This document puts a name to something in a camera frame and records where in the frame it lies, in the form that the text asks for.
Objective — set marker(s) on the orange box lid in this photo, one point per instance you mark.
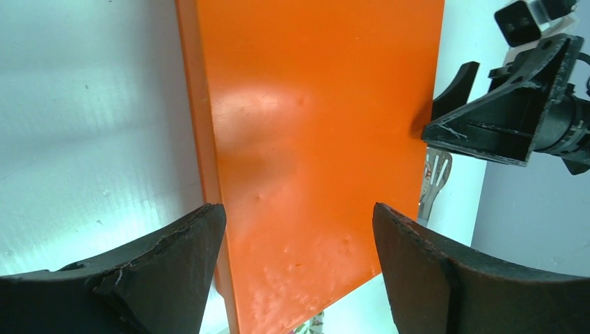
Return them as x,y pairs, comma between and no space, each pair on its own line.
305,114

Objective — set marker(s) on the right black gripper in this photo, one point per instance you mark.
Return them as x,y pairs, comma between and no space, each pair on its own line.
530,106

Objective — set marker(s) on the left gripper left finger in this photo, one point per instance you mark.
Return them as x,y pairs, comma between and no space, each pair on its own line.
158,283

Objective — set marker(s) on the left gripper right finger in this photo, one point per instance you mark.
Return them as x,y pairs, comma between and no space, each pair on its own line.
437,285

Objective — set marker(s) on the floral tray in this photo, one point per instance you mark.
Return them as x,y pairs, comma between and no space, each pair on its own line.
314,325

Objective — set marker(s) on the metal tongs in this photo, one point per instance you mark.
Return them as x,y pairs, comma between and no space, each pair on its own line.
437,168

